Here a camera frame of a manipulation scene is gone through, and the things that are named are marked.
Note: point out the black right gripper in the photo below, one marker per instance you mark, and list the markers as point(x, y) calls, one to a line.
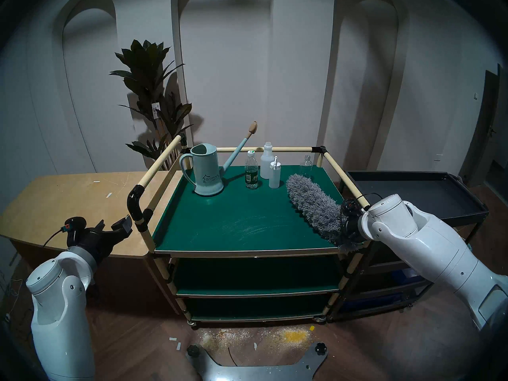
point(351, 223)

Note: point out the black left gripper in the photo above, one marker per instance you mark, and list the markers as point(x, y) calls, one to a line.
point(89, 239)

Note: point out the grey fluffy duster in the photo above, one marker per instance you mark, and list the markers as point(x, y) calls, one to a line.
point(313, 203)

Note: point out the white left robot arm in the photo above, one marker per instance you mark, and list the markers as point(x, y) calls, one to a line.
point(59, 324)

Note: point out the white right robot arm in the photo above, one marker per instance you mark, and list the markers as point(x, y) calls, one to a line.
point(436, 245)

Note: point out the green three-tier shelf cart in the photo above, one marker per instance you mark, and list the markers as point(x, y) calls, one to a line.
point(246, 221)

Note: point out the light wooden curved table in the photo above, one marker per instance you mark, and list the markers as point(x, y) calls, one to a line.
point(59, 209)

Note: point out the clear empty glass bottle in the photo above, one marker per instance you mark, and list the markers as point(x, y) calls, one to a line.
point(306, 166)

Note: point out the black utility cart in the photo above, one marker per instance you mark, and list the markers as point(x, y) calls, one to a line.
point(428, 189)

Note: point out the white pump dispenser bottle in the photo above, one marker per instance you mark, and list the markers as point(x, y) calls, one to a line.
point(274, 177)

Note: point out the white opaque plastic bottle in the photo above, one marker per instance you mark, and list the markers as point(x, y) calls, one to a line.
point(266, 162)

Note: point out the teal watering can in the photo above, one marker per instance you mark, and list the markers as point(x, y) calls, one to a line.
point(208, 174)

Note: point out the green label water bottle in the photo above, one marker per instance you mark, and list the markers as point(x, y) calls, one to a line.
point(251, 176)

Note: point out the white plant tag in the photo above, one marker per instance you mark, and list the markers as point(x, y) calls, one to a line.
point(156, 108)

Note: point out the black star knob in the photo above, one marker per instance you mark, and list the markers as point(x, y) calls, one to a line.
point(320, 348)
point(193, 350)

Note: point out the dark green potted plant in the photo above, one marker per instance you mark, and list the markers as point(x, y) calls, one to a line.
point(147, 78)

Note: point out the dark brown door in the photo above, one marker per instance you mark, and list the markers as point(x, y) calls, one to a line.
point(486, 126)

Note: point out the grey metal robot base plate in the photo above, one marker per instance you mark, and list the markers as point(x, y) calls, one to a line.
point(254, 372)

